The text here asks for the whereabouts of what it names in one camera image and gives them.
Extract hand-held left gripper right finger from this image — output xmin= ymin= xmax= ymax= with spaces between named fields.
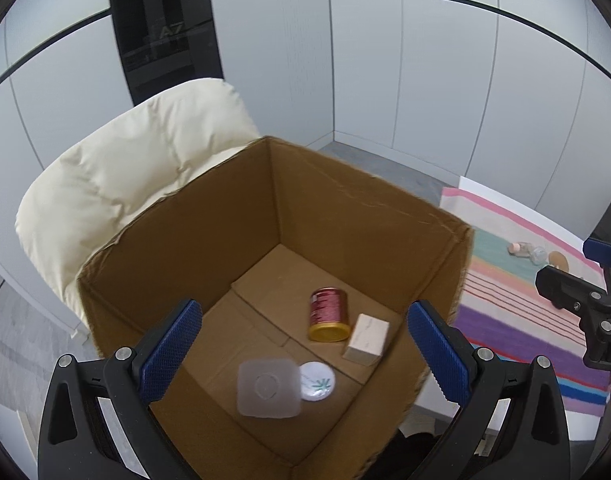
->
xmin=407 ymin=300 xmax=571 ymax=480

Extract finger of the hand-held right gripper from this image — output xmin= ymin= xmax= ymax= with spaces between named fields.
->
xmin=535 ymin=266 xmax=611 ymax=321
xmin=583 ymin=237 xmax=611 ymax=267

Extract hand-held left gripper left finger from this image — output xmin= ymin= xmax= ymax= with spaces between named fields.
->
xmin=38 ymin=298 xmax=205 ymax=480

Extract beige rectangular box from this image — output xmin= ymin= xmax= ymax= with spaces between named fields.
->
xmin=341 ymin=313 xmax=390 ymax=366

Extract translucent square plastic container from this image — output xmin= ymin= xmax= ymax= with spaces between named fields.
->
xmin=237 ymin=357 xmax=303 ymax=418

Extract red metal can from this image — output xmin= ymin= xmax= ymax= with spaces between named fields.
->
xmin=308 ymin=287 xmax=352 ymax=343

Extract white round leaf-print compact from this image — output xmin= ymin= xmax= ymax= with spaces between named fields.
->
xmin=299 ymin=361 xmax=336 ymax=402

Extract brown cardboard box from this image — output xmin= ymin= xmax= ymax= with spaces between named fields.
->
xmin=76 ymin=135 xmax=476 ymax=480

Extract striped colourful cloth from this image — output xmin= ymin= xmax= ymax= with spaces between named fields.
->
xmin=438 ymin=187 xmax=611 ymax=417

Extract white table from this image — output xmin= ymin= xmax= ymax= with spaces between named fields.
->
xmin=415 ymin=176 xmax=611 ymax=443

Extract cream cushioned chair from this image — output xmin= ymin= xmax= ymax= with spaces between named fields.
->
xmin=14 ymin=77 xmax=262 ymax=341

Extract black glass cabinet door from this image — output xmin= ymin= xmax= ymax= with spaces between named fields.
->
xmin=107 ymin=0 xmax=224 ymax=106

